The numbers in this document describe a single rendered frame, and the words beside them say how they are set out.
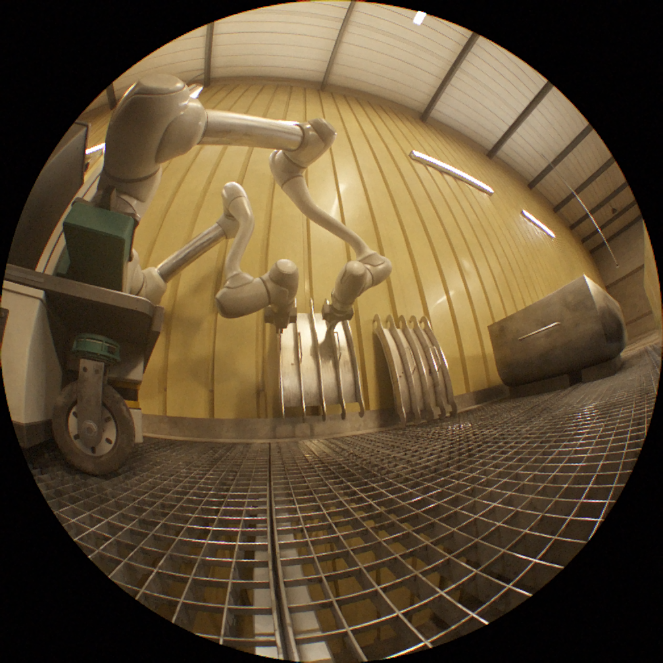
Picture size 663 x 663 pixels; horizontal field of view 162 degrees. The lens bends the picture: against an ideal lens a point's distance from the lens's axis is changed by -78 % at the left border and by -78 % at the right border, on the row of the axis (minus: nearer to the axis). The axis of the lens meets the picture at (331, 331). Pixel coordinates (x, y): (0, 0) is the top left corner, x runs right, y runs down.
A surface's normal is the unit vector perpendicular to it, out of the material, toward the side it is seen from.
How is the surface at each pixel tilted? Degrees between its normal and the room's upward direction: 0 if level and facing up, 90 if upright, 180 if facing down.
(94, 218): 90
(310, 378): 86
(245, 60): 180
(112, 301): 90
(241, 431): 90
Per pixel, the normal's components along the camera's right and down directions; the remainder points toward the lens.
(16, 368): 0.73, -0.26
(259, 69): 0.08, 0.95
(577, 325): -0.97, 0.00
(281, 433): 0.25, -0.32
